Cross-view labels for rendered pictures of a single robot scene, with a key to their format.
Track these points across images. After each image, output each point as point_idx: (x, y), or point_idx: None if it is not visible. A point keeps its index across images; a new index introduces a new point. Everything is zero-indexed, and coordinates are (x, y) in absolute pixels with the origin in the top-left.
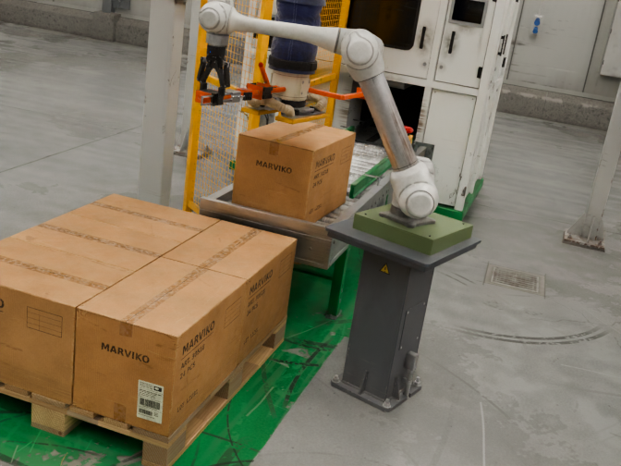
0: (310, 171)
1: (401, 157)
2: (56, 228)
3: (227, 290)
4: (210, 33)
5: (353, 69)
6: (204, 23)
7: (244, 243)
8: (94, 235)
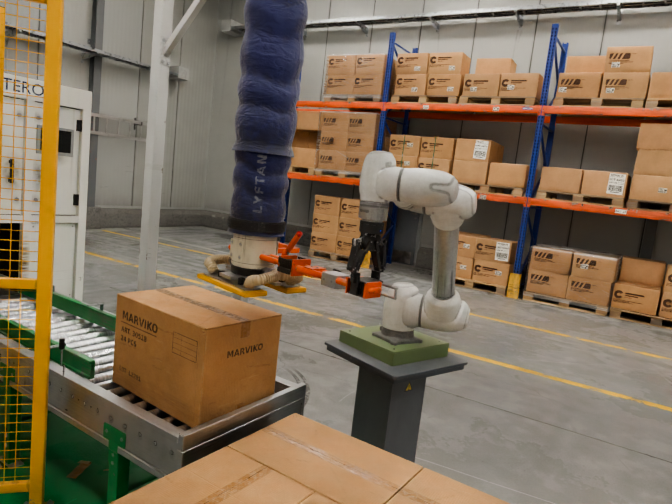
0: (278, 337)
1: (454, 286)
2: None
3: (461, 485)
4: (384, 207)
5: (461, 220)
6: (454, 197)
7: (313, 446)
8: None
